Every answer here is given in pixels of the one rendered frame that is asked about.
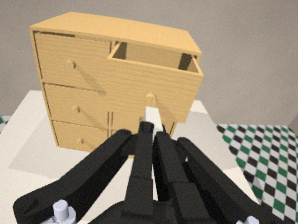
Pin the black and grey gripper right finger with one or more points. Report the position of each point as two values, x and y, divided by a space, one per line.
224 200

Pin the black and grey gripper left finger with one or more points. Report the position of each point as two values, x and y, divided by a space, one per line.
69 198

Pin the tan wooden chest of drawers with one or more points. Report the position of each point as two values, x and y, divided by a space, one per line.
114 29

